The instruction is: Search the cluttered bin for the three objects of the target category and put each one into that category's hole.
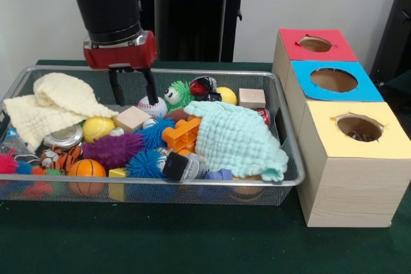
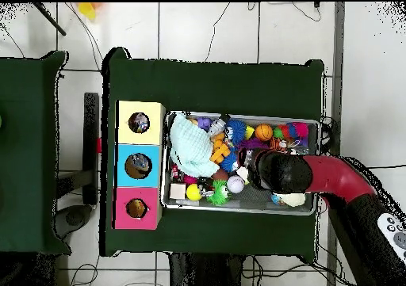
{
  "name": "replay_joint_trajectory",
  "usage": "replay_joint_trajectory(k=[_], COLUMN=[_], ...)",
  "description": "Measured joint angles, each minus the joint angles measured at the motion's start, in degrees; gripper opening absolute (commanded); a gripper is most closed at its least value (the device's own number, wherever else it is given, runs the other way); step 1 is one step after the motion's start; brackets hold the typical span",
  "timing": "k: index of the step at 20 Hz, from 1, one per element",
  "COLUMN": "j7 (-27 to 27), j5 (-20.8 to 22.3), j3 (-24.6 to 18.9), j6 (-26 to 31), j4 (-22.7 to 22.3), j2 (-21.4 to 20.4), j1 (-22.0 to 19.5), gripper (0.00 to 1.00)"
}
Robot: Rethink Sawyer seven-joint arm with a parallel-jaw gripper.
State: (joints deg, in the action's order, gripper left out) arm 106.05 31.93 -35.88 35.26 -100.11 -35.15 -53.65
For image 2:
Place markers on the mint green cloth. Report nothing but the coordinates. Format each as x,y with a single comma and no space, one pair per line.
190,146

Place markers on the clear plastic packet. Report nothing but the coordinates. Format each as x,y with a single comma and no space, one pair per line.
139,165

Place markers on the multicolour cartoon print cloth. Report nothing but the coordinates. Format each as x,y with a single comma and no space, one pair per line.
139,122

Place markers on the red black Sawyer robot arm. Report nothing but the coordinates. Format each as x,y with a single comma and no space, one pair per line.
336,175

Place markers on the shallow clear mesh bin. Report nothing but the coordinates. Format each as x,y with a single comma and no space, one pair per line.
174,203

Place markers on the wooden box with three holes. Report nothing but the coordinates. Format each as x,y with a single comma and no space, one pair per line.
127,146

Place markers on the orange plastic toy brick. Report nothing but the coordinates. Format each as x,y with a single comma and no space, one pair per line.
220,151

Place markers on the yellow ball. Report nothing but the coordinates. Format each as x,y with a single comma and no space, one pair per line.
193,192

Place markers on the green spiky ball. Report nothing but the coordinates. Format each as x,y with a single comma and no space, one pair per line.
219,193

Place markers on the white toy baseball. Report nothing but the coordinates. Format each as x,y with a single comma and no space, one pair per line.
235,184

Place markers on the small wooden cube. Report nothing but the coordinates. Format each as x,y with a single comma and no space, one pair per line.
178,190

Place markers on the orange toy basketball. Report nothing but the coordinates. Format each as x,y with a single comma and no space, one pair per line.
264,132

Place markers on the pink spiky ball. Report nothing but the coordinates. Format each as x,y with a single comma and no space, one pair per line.
300,130

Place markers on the cream yellow cloth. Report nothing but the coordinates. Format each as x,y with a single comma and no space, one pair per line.
293,200

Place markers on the black chair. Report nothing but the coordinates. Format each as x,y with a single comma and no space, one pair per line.
92,172

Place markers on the grey metal beam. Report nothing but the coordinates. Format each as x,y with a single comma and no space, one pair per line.
336,77

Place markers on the green cloth side table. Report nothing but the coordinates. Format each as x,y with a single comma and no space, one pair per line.
28,153

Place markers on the yellow floor object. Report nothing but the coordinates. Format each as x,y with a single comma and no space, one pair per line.
87,10

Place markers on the black rod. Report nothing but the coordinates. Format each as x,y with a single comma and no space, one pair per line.
49,18

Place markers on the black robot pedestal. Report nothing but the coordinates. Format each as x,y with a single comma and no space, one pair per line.
203,273

